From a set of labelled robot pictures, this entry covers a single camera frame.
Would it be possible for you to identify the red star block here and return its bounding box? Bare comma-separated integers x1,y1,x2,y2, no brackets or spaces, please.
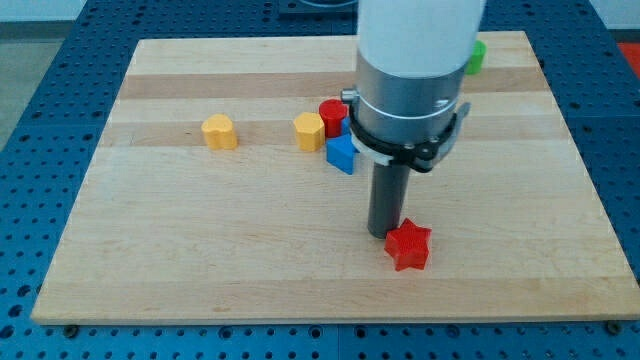
384,218,432,271

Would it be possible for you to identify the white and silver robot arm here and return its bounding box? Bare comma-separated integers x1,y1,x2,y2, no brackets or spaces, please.
351,0,485,145

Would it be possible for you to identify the wooden board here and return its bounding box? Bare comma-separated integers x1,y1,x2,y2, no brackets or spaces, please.
32,31,639,325

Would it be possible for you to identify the blue triangle block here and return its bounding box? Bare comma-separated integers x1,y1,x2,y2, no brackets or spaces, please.
326,135,357,175

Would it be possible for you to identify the yellow hexagon block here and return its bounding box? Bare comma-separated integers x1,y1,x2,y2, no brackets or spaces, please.
293,112,325,152

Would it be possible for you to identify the blue cube block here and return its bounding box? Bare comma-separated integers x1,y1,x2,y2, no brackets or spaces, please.
341,117,351,136

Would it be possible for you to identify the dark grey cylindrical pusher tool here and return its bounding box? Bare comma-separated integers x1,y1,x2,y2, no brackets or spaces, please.
367,163,410,239

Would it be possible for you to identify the red cylinder block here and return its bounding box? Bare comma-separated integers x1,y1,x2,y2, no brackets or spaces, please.
318,99,348,138

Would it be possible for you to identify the yellow heart block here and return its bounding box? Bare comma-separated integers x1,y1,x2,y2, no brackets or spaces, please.
201,113,238,150

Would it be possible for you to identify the green cylinder block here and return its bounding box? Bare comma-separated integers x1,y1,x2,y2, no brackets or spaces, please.
465,40,487,75

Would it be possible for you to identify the black clamp ring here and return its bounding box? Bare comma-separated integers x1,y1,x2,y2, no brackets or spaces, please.
347,102,472,175

